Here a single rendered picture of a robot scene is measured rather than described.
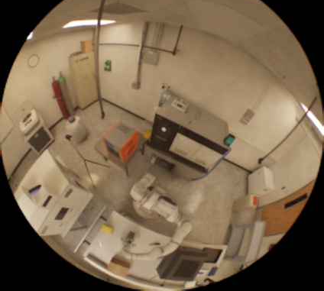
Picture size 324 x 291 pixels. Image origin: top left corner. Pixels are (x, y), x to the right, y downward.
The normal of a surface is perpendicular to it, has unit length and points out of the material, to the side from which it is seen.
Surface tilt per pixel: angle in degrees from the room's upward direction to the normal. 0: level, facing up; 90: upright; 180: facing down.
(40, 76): 90
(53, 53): 90
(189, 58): 90
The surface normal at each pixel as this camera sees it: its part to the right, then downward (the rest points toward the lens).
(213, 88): -0.41, 0.60
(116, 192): 0.21, -0.67
